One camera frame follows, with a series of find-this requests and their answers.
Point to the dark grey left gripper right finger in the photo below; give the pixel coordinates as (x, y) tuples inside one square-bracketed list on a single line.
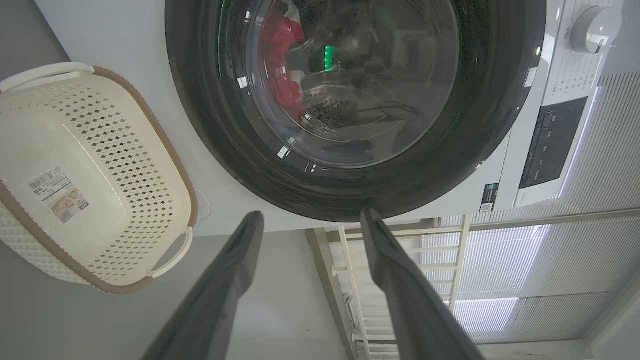
[(415, 310)]

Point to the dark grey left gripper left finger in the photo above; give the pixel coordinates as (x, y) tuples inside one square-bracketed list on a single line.
[(210, 300)]

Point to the round dark glass washer door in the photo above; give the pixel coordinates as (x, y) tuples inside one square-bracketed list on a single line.
[(200, 100)]

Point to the red and white garment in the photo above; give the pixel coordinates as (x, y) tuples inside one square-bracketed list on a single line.
[(282, 35)]

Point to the white front-load washing machine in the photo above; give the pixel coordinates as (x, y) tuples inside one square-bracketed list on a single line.
[(150, 125)]

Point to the cream perforated laundry basket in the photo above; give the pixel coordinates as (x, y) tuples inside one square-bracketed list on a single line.
[(75, 140)]

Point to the silver appliance control knob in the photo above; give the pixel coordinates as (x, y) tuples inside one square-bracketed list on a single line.
[(592, 30)]

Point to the white metal railing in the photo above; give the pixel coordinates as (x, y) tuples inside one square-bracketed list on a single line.
[(460, 260)]

